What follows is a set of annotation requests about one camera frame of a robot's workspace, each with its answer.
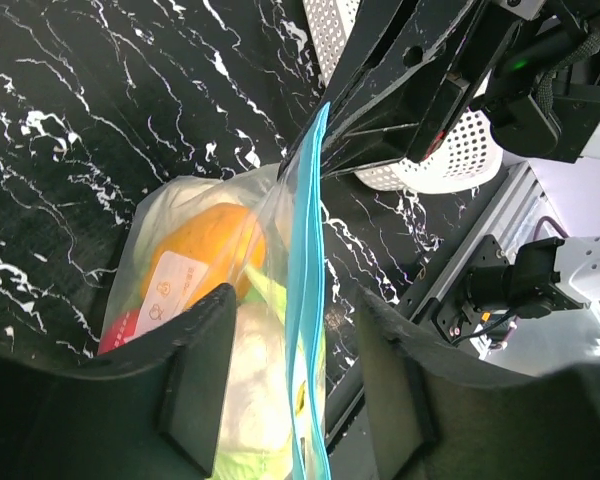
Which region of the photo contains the clear zip top bag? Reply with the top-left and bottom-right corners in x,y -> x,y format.
99,109 -> 331,479

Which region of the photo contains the white oval basket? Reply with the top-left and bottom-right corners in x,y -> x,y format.
321,1 -> 506,178

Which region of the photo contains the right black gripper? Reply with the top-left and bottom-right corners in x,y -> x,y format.
324,1 -> 600,164

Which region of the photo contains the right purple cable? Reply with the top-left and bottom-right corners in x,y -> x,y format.
529,214 -> 569,246

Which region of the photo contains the fake green lettuce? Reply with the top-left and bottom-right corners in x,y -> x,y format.
212,267 -> 292,479

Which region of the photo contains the fake orange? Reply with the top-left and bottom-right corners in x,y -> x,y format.
139,203 -> 267,308

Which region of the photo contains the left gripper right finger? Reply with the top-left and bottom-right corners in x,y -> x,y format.
355,289 -> 600,479

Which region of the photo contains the fake white cauliflower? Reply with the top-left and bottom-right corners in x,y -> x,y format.
219,303 -> 291,452

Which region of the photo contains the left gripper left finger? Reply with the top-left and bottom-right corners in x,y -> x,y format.
0,284 -> 237,479

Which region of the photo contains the fake red apple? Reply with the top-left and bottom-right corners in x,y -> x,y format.
98,309 -> 140,355

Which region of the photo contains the black marble pattern mat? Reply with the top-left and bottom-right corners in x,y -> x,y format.
0,0 -> 511,396

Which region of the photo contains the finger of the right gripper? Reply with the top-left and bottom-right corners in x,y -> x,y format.
319,74 -> 470,178

